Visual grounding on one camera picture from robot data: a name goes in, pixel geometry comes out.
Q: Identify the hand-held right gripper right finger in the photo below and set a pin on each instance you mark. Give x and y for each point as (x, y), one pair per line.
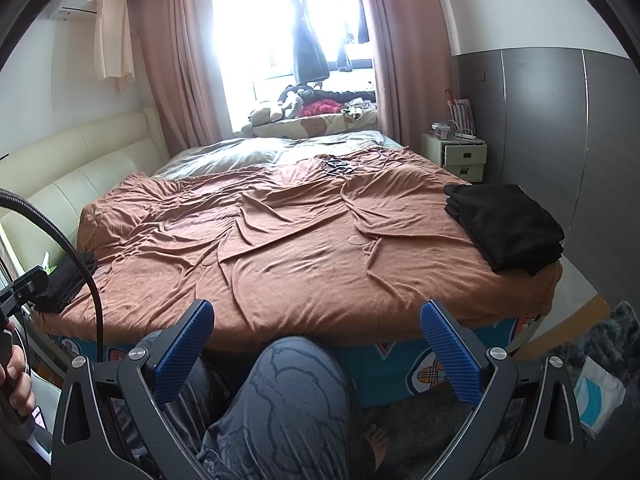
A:
(450, 355)

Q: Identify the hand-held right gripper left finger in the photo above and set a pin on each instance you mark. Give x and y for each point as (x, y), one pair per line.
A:
(185, 355)

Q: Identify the black pants with printed lining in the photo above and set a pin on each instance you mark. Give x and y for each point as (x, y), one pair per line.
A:
(505, 225)

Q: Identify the person's left hand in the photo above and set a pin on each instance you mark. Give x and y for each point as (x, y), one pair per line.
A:
(20, 385)

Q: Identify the small green packet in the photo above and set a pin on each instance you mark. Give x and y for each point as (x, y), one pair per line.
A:
(49, 262)

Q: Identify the dark cloth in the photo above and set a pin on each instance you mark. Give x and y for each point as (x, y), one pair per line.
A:
(65, 285)

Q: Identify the person's grey patterned trousers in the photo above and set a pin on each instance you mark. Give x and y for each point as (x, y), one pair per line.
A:
(290, 400)

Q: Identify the person's bare foot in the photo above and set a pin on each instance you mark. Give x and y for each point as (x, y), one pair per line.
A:
(375, 447)

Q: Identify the orange-brown blanket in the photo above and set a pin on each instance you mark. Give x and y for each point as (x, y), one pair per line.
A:
(275, 260)

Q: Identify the cream padded headboard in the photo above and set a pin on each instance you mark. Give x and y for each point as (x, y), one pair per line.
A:
(90, 160)

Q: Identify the yellow and grey floor mat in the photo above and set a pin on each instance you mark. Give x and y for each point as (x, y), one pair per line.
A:
(590, 310)

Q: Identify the white and blue packet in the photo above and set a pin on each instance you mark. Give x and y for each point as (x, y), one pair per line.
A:
(600, 395)

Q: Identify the grey shaggy rug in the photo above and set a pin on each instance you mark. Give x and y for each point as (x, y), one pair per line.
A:
(615, 340)

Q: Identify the white nightstand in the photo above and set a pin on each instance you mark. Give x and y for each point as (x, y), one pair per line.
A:
(462, 157)

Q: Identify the beige pillow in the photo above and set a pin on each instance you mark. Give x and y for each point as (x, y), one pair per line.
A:
(240, 152)

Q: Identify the white power strip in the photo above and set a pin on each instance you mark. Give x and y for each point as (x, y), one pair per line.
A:
(470, 136)

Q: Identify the small white gadget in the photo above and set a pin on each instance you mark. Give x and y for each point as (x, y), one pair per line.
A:
(440, 131)

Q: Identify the grey wardrobe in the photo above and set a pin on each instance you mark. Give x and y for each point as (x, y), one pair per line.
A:
(540, 125)

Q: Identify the stuffed toy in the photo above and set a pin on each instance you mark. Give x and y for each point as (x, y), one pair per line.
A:
(265, 112)

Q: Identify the hanging cream cloth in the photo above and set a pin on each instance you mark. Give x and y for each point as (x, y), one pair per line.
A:
(115, 35)

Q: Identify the bear print pillow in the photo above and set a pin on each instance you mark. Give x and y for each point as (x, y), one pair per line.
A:
(320, 125)

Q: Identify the pink curtain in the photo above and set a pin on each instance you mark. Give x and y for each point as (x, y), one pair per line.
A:
(185, 70)
(400, 60)

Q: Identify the red cloth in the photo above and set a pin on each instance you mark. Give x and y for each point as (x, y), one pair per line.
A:
(320, 109)

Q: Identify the small hanging dark garment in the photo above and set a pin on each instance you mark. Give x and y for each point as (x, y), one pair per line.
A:
(362, 15)
(344, 55)

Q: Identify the hanging dark coat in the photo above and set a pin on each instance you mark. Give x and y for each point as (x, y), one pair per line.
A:
(307, 50)

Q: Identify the rack of items by wall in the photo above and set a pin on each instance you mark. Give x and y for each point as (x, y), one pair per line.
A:
(461, 112)

